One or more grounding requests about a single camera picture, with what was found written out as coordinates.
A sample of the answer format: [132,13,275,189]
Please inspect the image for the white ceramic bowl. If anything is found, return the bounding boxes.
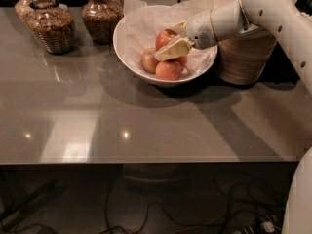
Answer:
[113,5,217,88]

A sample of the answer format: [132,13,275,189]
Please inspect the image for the red apple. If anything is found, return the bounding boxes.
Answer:
[155,29,176,50]
[176,56,188,67]
[140,47,159,74]
[156,60,182,81]

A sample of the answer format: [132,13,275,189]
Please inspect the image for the back left glass jar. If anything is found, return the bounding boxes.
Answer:
[15,0,33,25]

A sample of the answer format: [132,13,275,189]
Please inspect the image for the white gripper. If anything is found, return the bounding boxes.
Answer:
[154,0,244,61]

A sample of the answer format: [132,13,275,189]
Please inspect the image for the white paper liner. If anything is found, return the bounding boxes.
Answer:
[113,0,217,87]

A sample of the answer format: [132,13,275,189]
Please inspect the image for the front stack paper bowls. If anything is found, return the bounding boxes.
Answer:
[214,35,277,86]

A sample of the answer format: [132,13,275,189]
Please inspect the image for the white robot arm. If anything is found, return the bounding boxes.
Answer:
[155,0,312,234]

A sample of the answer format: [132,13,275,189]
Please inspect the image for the glass cereal jar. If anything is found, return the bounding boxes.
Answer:
[81,0,123,45]
[27,0,75,54]

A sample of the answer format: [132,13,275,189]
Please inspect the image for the front glass cereal jar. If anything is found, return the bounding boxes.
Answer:
[27,0,75,54]

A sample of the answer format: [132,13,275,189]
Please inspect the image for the middle glass cereal jar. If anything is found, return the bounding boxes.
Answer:
[81,0,123,45]

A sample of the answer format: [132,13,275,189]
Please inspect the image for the black floor cables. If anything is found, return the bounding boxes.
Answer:
[0,165,293,234]

